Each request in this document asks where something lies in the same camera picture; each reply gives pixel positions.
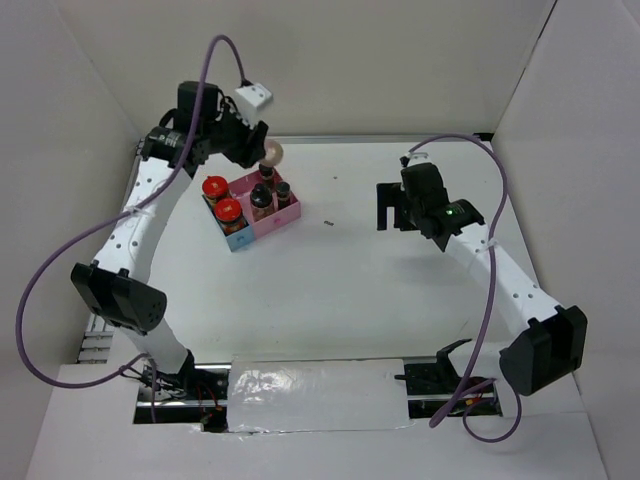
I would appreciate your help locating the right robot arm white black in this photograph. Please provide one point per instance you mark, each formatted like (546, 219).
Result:
(549, 339)

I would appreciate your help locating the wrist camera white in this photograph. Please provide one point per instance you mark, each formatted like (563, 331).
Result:
(252, 100)
(412, 157)

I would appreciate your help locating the red-cap jar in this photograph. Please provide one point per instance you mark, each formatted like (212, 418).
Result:
(229, 215)
(214, 189)

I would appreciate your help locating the white taped front cover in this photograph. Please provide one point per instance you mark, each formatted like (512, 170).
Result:
(316, 396)

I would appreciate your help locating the black-cap spice bottle front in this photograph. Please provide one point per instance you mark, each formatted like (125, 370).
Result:
(261, 200)

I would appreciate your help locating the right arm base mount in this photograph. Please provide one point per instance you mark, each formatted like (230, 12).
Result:
(431, 383)

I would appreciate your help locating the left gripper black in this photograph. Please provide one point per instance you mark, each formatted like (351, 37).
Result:
(257, 153)

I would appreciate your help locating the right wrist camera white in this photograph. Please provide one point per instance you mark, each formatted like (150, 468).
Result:
(412, 157)

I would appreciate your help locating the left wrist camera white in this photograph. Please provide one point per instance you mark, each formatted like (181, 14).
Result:
(252, 100)

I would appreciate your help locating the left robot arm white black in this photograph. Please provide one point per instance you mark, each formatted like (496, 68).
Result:
(115, 284)

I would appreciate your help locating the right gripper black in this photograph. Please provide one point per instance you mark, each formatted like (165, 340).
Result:
(389, 195)

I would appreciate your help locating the aluminium rail back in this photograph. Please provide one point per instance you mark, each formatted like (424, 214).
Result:
(411, 139)

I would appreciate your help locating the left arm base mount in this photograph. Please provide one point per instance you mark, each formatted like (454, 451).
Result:
(197, 395)

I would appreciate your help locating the pink drawer box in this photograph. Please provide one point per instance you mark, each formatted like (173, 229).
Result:
(279, 213)

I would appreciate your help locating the pink-cap spice bottle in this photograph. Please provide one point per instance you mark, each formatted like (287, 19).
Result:
(273, 154)

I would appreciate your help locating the small black-cap spice bottle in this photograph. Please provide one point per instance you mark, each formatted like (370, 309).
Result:
(267, 175)

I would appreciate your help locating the blue drawer box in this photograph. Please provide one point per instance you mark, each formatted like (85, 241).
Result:
(239, 239)

